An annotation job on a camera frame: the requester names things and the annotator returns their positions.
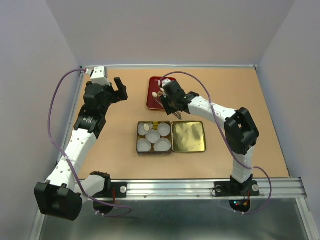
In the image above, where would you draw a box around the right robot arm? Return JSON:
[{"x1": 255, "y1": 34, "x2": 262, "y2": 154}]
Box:
[{"x1": 158, "y1": 78, "x2": 260, "y2": 195}]

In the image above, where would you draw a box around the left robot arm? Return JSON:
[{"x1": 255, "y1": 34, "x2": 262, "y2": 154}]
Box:
[{"x1": 34, "y1": 77, "x2": 128, "y2": 221}]

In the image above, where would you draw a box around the oval white chocolate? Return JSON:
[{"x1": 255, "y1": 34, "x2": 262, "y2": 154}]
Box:
[{"x1": 143, "y1": 123, "x2": 150, "y2": 132}]

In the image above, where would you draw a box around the chocolate tin base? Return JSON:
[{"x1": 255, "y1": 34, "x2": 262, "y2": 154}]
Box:
[{"x1": 136, "y1": 121, "x2": 173, "y2": 156}]

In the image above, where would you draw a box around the red lacquer tray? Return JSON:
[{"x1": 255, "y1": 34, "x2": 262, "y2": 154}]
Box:
[{"x1": 146, "y1": 76, "x2": 164, "y2": 111}]

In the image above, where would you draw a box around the top right paper cup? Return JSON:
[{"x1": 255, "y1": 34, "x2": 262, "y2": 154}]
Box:
[{"x1": 157, "y1": 122, "x2": 171, "y2": 137}]

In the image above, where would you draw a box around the paper cup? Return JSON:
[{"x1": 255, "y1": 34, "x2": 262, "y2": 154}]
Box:
[
  {"x1": 145, "y1": 129, "x2": 161, "y2": 144},
  {"x1": 157, "y1": 122, "x2": 171, "y2": 137},
  {"x1": 137, "y1": 138, "x2": 152, "y2": 153},
  {"x1": 137, "y1": 122, "x2": 153, "y2": 136},
  {"x1": 153, "y1": 138, "x2": 171, "y2": 152}
]

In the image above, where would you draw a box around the gold tin lid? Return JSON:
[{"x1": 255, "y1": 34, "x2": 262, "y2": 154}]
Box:
[{"x1": 171, "y1": 121, "x2": 207, "y2": 154}]

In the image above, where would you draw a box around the centre paper cup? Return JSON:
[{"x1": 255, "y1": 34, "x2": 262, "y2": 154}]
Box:
[{"x1": 145, "y1": 129, "x2": 161, "y2": 144}]

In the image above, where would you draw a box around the top left paper cup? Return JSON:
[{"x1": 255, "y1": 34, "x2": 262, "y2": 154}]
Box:
[{"x1": 137, "y1": 122, "x2": 153, "y2": 136}]

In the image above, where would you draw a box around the bottom right paper cup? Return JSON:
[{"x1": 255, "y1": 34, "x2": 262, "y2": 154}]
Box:
[{"x1": 153, "y1": 138, "x2": 171, "y2": 152}]

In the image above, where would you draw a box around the bottom left paper cup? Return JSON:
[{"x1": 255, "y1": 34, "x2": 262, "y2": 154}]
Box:
[{"x1": 137, "y1": 138, "x2": 152, "y2": 153}]

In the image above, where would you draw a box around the metal front plate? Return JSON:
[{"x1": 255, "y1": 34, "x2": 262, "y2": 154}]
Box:
[{"x1": 30, "y1": 198, "x2": 319, "y2": 240}]

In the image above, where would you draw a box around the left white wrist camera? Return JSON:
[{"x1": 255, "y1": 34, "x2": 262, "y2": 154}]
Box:
[{"x1": 85, "y1": 66, "x2": 111, "y2": 86}]

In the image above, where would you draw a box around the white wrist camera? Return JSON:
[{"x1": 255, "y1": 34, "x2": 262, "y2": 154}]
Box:
[
  {"x1": 85, "y1": 66, "x2": 111, "y2": 86},
  {"x1": 158, "y1": 78, "x2": 172, "y2": 88}
]

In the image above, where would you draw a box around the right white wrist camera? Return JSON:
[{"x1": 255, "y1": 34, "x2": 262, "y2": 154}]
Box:
[{"x1": 158, "y1": 78, "x2": 172, "y2": 88}]

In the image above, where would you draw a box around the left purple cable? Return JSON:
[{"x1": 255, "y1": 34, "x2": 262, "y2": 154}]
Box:
[{"x1": 47, "y1": 68, "x2": 133, "y2": 218}]

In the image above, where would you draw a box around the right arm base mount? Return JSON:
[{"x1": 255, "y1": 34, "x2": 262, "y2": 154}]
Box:
[{"x1": 211, "y1": 175, "x2": 260, "y2": 213}]

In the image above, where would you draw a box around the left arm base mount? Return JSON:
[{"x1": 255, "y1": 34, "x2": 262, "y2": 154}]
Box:
[{"x1": 90, "y1": 171, "x2": 128, "y2": 214}]

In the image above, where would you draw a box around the aluminium mounting rail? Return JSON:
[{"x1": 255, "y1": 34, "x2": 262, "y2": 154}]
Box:
[{"x1": 111, "y1": 178, "x2": 307, "y2": 201}]

